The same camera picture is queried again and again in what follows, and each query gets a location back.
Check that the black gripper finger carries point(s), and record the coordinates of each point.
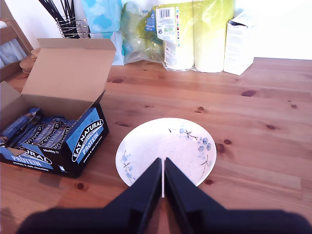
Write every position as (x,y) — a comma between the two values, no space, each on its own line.
(143,192)
(182,192)

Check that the white plate with blue flowers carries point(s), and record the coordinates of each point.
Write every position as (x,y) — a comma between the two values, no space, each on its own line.
(165,141)

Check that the open snack bar carton box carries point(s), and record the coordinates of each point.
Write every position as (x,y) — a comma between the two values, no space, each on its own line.
(68,73)

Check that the white carton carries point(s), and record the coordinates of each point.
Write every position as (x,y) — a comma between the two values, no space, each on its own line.
(237,48)

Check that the blue tissue box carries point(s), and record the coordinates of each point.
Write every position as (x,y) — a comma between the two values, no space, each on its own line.
(102,14)

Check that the clear plastic bag green contents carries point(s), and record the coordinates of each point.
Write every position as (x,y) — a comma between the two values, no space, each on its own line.
(139,41)

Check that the yellow paper towel pack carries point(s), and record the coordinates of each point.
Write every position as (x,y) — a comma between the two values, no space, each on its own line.
(209,36)

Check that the round wooden board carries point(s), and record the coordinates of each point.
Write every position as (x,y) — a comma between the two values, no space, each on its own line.
(26,64)

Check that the black stick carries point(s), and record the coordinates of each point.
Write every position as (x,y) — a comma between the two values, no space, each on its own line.
(64,9)
(72,9)
(50,9)

